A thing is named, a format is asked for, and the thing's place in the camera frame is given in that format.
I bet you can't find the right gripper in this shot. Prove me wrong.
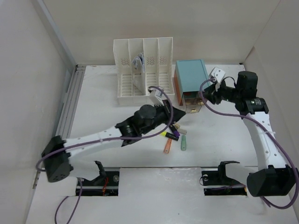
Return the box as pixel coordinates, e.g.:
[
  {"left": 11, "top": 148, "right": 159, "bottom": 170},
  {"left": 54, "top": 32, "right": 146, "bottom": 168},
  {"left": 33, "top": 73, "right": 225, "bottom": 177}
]
[{"left": 200, "top": 79, "right": 242, "bottom": 105}]

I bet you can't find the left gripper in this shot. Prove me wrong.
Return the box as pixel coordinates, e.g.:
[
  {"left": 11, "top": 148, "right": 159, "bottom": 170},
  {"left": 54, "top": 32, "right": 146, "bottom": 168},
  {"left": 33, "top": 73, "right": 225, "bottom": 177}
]
[{"left": 141, "top": 100, "right": 185, "bottom": 135}]

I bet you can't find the white eraser stick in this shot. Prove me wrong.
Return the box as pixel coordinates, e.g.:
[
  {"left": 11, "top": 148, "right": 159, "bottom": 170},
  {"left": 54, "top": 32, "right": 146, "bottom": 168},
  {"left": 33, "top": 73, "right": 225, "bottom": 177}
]
[{"left": 178, "top": 128, "right": 187, "bottom": 134}]

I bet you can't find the purple capped black highlighter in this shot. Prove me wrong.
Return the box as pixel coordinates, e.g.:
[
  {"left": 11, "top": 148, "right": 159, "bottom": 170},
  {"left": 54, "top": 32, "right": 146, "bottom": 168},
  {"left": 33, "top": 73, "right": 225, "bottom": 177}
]
[{"left": 169, "top": 125, "right": 180, "bottom": 138}]

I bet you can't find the yellow capped black highlighter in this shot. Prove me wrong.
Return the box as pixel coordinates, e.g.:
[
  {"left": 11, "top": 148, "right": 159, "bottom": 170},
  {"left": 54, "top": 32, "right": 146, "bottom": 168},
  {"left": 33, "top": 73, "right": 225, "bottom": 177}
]
[{"left": 161, "top": 131, "right": 179, "bottom": 141}]

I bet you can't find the white Canon manual booklet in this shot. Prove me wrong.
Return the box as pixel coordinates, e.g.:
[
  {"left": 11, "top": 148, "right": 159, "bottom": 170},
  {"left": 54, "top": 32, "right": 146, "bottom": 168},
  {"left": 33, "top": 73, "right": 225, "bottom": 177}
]
[{"left": 132, "top": 52, "right": 145, "bottom": 95}]

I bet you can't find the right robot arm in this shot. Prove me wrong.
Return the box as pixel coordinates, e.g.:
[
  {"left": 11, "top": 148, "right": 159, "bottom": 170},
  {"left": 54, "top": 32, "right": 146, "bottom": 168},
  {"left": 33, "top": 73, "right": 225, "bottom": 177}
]
[{"left": 199, "top": 68, "right": 299, "bottom": 197}]

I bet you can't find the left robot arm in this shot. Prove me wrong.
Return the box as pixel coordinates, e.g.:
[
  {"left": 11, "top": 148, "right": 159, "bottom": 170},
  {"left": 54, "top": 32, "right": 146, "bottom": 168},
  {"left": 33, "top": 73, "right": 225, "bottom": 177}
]
[{"left": 42, "top": 100, "right": 186, "bottom": 185}]

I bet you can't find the teal drawer box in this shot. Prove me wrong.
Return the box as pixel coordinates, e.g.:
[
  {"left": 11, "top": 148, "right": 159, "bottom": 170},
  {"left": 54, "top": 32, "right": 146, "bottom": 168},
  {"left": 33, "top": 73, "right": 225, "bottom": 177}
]
[{"left": 174, "top": 59, "right": 208, "bottom": 106}]

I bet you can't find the green highlighter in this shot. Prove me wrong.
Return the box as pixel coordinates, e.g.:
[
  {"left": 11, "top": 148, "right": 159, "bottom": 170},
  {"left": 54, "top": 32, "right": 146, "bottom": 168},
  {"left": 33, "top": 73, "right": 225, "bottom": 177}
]
[{"left": 180, "top": 135, "right": 187, "bottom": 151}]

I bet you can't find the orange highlighter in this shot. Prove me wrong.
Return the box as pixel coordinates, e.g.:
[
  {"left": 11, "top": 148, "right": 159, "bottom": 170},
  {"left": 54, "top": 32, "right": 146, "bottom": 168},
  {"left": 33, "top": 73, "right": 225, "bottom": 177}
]
[{"left": 163, "top": 139, "right": 172, "bottom": 154}]

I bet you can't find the white file organizer rack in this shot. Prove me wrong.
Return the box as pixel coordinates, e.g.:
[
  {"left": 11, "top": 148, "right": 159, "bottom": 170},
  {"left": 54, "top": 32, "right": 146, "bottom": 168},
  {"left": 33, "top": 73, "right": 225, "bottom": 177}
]
[{"left": 113, "top": 37, "right": 175, "bottom": 106}]

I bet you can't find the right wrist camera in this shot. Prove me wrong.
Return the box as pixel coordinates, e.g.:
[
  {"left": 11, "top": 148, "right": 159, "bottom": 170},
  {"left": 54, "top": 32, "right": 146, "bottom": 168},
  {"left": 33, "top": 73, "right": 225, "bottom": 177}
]
[{"left": 208, "top": 67, "right": 226, "bottom": 91}]

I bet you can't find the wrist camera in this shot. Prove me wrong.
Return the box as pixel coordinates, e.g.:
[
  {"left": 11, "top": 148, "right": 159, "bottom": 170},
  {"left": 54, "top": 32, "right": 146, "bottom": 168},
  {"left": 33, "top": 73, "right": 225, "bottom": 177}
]
[
  {"left": 148, "top": 88, "right": 164, "bottom": 106},
  {"left": 208, "top": 67, "right": 226, "bottom": 91}
]

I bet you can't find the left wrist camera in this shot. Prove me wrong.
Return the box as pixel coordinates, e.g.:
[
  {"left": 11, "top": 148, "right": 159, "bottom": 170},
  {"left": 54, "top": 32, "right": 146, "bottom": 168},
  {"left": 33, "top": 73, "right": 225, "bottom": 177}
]
[{"left": 148, "top": 88, "right": 164, "bottom": 106}]

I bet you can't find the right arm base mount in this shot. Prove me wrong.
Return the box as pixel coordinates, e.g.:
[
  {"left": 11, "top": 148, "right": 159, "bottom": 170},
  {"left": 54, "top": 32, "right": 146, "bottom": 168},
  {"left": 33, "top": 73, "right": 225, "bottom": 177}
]
[{"left": 199, "top": 161, "right": 247, "bottom": 196}]

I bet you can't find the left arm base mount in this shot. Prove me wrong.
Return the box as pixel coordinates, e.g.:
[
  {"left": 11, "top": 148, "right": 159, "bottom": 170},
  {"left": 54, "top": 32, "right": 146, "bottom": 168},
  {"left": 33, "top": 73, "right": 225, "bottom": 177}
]
[{"left": 75, "top": 161, "right": 120, "bottom": 196}]

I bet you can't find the aluminium rail frame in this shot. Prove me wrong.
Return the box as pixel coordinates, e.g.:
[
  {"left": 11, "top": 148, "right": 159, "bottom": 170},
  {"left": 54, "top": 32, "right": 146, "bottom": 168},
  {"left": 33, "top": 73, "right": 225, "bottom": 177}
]
[{"left": 52, "top": 64, "right": 86, "bottom": 139}]

